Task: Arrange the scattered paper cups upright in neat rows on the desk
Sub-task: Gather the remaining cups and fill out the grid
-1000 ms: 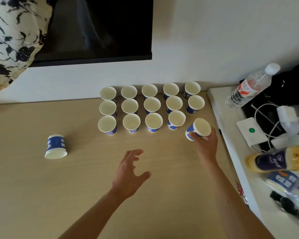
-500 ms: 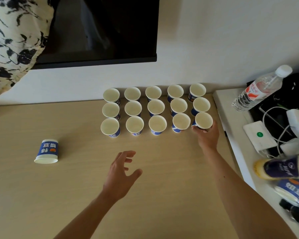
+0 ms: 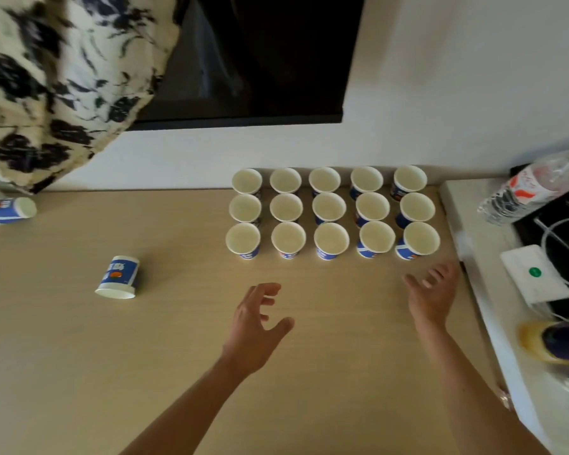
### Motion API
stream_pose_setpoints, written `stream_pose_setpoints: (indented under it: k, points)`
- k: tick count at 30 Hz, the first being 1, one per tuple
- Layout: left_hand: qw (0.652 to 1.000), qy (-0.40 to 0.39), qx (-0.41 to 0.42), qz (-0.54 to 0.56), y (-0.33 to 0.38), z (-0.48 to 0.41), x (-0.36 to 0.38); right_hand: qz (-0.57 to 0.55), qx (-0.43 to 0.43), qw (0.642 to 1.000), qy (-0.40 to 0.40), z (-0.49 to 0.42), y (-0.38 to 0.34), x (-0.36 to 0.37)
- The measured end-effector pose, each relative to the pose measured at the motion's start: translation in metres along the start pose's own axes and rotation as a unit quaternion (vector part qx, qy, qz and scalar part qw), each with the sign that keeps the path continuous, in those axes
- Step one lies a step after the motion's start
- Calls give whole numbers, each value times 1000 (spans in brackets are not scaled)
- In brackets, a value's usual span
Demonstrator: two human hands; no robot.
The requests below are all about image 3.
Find person's left hand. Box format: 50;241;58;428
220;281;296;377

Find person's right hand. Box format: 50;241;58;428
403;261;461;330

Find grid of paper cups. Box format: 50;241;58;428
225;164;442;261

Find person's right forearm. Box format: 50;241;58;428
415;322;551;455

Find person's left forearm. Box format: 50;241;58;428
121;357;247;455

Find white cabinet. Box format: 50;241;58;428
438;177;569;455

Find white device with green dot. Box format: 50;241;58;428
500;245;569;306

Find yellow juice bottle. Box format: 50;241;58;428
517;320;569;365

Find clear water bottle red label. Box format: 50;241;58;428
476;136;569;227

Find black television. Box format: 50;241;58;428
128;0;366;132

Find cream floral cloth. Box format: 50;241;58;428
0;0;186;195

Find white charging cables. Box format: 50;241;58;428
533;217;569;323

